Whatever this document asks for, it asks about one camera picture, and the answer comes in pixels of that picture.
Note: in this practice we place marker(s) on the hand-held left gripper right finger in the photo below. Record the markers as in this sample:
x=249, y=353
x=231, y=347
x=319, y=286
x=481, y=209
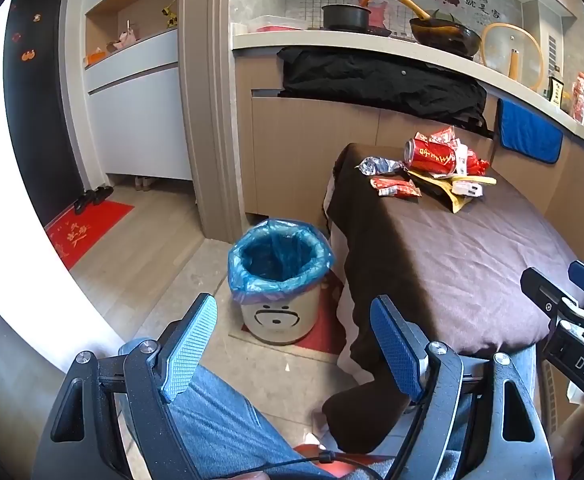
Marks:
x=396, y=345

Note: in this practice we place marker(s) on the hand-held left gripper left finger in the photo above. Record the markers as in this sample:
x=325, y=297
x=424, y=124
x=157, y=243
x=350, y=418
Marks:
x=192, y=345

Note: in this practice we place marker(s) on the white bear face trash bin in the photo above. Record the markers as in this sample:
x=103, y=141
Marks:
x=277, y=322

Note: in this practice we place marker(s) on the blue plastic bin liner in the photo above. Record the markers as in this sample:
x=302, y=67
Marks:
x=252, y=280

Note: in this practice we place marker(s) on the yellow cardboard packaging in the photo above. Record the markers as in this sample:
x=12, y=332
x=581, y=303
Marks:
x=459, y=203

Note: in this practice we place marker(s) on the clear plastic blister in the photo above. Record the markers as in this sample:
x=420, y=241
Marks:
x=466, y=189

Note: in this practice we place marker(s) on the red plastic bag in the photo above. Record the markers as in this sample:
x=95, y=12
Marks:
x=476, y=165

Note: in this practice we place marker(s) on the red white snack wrapper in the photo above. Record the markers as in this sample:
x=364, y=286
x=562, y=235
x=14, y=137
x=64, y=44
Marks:
x=394, y=187

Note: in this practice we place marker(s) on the white label packet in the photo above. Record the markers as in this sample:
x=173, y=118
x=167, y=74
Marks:
x=461, y=157

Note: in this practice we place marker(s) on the silver wrapper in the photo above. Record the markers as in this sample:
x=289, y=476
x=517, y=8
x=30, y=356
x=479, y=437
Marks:
x=379, y=164

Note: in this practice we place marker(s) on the red soda can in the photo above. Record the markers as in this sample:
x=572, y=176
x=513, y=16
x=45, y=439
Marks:
x=429, y=156

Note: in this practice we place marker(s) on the red patterned clear packet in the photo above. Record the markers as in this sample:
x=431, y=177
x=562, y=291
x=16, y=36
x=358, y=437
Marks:
x=439, y=136

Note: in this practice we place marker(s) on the person's left hand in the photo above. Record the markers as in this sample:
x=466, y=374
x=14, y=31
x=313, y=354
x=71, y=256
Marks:
x=257, y=476

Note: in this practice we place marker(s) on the person's right leg in jeans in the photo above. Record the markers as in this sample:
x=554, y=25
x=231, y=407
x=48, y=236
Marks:
x=526, y=375

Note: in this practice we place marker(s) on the person's leg in jeans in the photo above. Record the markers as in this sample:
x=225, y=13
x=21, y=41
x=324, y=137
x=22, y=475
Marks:
x=222, y=425
x=526, y=375

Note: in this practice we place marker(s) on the person's left leg in jeans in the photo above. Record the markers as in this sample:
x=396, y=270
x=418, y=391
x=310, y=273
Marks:
x=222, y=425

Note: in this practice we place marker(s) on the brown tablecloth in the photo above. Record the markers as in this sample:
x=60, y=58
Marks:
x=446, y=270

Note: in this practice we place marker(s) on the red slipper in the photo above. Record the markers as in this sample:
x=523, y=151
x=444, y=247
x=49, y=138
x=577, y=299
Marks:
x=312, y=462

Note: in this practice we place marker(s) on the red doormat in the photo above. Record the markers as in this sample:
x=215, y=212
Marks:
x=87, y=232

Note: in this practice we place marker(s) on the blue towel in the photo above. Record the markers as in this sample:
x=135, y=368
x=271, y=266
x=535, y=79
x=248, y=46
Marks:
x=526, y=130

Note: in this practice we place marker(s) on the beige shoes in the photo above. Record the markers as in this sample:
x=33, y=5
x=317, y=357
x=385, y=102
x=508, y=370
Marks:
x=144, y=184

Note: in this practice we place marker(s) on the black slipper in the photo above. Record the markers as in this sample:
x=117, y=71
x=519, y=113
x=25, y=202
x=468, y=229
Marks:
x=103, y=194
x=84, y=202

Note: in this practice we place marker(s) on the red snack bag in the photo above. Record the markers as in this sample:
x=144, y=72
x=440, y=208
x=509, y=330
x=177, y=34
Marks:
x=580, y=97

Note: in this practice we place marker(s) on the small dark framed plaque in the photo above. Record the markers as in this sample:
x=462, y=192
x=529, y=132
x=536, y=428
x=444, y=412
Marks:
x=555, y=91

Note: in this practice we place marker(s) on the wooden kitchen cabinet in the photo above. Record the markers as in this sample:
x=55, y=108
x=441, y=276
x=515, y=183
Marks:
x=302, y=150

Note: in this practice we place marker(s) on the white hallway cabinet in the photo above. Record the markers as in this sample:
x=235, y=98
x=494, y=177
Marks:
x=137, y=125

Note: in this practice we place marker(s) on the glass lid wooden rim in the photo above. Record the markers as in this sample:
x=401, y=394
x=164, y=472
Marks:
x=514, y=62

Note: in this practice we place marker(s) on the black door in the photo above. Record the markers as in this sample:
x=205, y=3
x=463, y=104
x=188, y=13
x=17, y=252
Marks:
x=37, y=125

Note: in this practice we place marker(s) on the black cloth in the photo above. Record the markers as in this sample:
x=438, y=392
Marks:
x=371, y=75

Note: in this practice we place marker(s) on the orange tissue box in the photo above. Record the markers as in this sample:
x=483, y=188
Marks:
x=94, y=56

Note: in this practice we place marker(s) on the black cooktop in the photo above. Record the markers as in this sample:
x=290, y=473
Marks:
x=379, y=31

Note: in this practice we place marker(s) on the pink toy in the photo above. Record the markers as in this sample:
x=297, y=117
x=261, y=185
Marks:
x=126, y=36

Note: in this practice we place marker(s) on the yellow giraffe toy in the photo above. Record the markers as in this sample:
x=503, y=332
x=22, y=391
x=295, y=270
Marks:
x=169, y=12

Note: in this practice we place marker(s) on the clear food container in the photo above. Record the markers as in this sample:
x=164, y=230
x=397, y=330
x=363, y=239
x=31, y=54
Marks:
x=282, y=22

